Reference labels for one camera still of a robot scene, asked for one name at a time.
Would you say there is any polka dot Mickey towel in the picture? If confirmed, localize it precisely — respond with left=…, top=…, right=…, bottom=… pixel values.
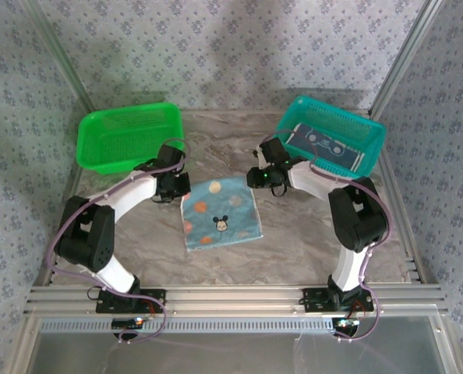
left=179, top=175, right=264, bottom=252

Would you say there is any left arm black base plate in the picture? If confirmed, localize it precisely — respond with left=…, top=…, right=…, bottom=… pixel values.
left=95, top=290, right=167, bottom=313

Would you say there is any teal plastic basket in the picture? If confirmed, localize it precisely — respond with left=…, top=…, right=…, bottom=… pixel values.
left=274, top=95, right=387, bottom=181

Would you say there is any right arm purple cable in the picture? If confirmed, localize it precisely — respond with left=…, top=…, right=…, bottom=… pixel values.
left=254, top=134, right=394, bottom=344

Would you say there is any aluminium rail beam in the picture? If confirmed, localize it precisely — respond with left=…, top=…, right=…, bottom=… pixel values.
left=23, top=284, right=450, bottom=317

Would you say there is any aluminium frame post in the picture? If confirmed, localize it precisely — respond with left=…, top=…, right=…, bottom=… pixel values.
left=369, top=0, right=446, bottom=115
left=20, top=0, right=97, bottom=114

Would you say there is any navy blue printed towel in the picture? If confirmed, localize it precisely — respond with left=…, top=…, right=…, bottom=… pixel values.
left=287, top=122, right=359, bottom=171

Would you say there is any grey metal panel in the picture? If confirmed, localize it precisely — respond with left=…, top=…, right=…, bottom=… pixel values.
left=19, top=315, right=457, bottom=374

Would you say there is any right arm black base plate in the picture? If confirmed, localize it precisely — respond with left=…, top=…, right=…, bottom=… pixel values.
left=302, top=288, right=375, bottom=312

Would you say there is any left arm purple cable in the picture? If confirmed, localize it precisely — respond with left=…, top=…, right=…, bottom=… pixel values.
left=44, top=136, right=189, bottom=346

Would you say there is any grey slotted cable duct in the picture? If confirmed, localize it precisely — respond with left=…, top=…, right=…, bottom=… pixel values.
left=39, top=316, right=336, bottom=334

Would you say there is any green plastic basket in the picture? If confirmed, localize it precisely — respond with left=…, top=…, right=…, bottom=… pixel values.
left=76, top=101, right=186, bottom=175

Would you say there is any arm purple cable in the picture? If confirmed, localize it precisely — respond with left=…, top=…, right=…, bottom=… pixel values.
left=44, top=136, right=189, bottom=346
left=254, top=134, right=394, bottom=344

